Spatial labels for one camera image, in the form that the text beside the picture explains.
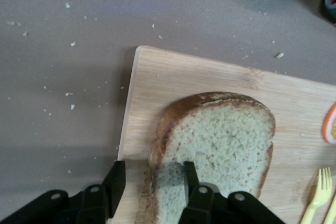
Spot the wooden cutting board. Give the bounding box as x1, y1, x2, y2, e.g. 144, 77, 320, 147
117, 45, 336, 224

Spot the yellow plastic knife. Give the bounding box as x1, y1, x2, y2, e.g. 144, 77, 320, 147
322, 195, 336, 224

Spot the yellow plastic fork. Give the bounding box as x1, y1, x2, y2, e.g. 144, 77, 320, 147
299, 167, 333, 224

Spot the plain bread slice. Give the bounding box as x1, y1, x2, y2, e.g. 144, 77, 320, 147
135, 91, 276, 224

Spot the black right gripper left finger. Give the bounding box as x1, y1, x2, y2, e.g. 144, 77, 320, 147
0, 159, 126, 224

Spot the orange slice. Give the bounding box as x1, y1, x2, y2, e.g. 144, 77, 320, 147
322, 102, 336, 145

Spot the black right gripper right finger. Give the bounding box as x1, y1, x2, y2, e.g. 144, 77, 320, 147
180, 161, 287, 224

